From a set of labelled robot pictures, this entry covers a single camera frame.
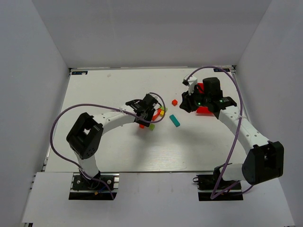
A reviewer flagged green wood cube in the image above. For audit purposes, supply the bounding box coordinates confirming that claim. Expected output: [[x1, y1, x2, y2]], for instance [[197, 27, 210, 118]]
[[149, 124, 155, 131]]

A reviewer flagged blue table sticker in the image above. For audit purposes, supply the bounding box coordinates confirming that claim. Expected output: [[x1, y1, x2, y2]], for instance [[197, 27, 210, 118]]
[[213, 68, 230, 72], [71, 71, 88, 75]]

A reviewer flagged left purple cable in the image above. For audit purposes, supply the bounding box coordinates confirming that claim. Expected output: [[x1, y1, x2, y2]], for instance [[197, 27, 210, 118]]
[[50, 92, 166, 199]]

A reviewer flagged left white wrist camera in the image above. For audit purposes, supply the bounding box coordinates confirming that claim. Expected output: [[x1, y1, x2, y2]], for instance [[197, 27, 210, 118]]
[[149, 93, 159, 107]]

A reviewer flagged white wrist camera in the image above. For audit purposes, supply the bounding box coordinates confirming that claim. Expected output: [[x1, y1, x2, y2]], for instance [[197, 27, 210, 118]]
[[182, 76, 197, 95], [149, 93, 159, 107]]

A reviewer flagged red arch wood block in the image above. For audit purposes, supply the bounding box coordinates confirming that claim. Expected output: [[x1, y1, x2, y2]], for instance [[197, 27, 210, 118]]
[[152, 109, 162, 121]]

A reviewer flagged red plastic bin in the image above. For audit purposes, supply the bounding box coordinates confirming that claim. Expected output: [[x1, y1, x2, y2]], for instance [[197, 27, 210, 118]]
[[196, 83, 213, 116]]

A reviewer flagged right blue table sticker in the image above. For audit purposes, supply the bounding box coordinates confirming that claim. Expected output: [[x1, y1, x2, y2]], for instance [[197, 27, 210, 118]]
[[213, 68, 230, 72]]

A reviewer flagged red wood cube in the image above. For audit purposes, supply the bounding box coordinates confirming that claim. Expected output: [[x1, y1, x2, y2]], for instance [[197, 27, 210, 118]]
[[171, 99, 178, 106]]

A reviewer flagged left blue table sticker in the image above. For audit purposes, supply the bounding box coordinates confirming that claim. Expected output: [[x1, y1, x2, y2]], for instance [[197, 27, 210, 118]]
[[71, 71, 88, 75]]

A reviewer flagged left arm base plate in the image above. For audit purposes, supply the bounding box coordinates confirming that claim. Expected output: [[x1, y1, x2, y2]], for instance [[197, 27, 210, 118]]
[[69, 173, 119, 201]]

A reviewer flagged teal flat wood block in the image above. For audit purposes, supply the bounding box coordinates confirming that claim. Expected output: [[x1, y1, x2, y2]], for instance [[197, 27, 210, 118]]
[[169, 114, 180, 127]]

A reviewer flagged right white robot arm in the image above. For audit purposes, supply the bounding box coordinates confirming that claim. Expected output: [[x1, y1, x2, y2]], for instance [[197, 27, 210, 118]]
[[180, 77, 284, 185]]

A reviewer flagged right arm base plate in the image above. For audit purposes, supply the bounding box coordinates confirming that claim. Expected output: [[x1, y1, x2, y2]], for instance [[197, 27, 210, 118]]
[[193, 174, 243, 201]]

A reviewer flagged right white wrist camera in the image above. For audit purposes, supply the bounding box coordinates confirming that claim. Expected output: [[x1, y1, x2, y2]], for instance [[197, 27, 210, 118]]
[[182, 76, 197, 95]]

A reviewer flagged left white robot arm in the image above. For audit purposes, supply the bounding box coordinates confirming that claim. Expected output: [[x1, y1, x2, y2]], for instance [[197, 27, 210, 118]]
[[66, 95, 158, 179]]

